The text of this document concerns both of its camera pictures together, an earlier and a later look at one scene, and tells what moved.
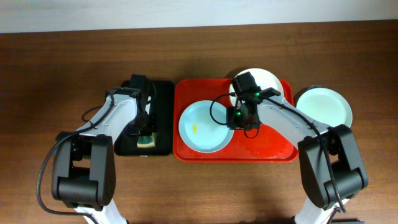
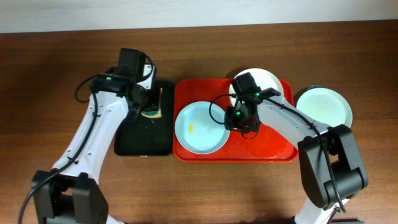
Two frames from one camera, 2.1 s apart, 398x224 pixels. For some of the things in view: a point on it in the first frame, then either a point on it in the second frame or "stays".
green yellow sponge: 147,141 to 154,114
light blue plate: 203,126 stays
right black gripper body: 239,120 stays
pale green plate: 324,104 stays
